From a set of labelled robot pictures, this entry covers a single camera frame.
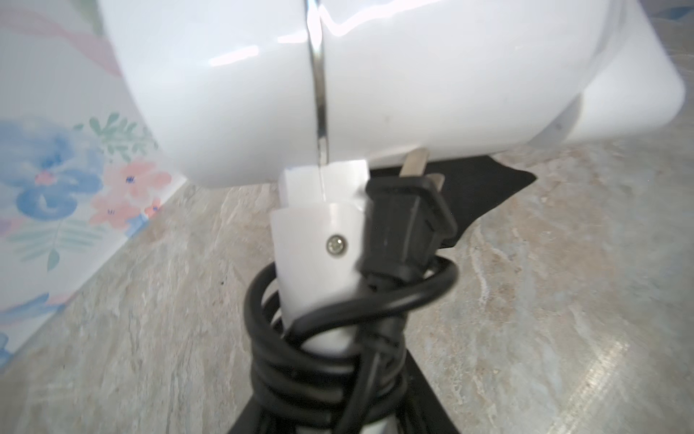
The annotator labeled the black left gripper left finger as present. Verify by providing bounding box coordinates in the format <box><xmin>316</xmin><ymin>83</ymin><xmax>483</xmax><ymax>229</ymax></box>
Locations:
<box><xmin>228</xmin><ymin>398</ymin><xmax>260</xmax><ymax>434</ymax></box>

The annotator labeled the white hair dryer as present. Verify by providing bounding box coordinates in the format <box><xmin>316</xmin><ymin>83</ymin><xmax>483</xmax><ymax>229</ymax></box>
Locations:
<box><xmin>96</xmin><ymin>0</ymin><xmax>687</xmax><ymax>434</ymax></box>

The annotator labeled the black pouch with gold logo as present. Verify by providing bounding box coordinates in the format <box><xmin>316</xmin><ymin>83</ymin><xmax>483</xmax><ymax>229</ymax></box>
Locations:
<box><xmin>366</xmin><ymin>156</ymin><xmax>537</xmax><ymax>253</ymax></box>

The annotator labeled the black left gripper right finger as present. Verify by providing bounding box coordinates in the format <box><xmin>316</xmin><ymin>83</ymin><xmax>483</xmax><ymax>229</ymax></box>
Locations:
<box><xmin>403</xmin><ymin>353</ymin><xmax>460</xmax><ymax>434</ymax></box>

